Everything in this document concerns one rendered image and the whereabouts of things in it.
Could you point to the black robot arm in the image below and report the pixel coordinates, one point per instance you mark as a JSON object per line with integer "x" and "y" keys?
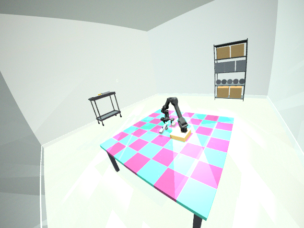
{"x": 181, "y": 121}

